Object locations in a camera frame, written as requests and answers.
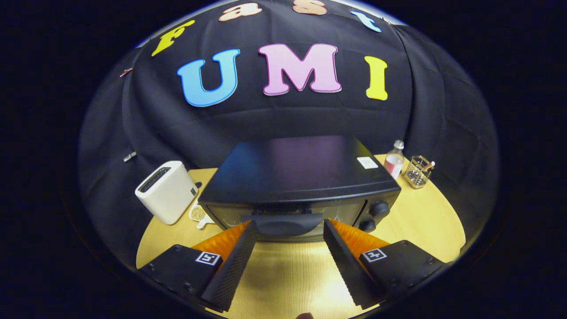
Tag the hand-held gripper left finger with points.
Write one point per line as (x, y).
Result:
(234, 266)

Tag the small white dish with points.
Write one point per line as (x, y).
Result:
(198, 213)

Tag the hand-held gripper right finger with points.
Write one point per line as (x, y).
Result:
(347, 268)

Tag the clear bottle pink label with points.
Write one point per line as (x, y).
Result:
(393, 166)

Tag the silver metal clip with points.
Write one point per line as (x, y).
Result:
(130, 156)

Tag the black toaster oven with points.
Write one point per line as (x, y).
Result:
(301, 173)

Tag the white toaster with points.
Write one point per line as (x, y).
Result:
(166, 195)

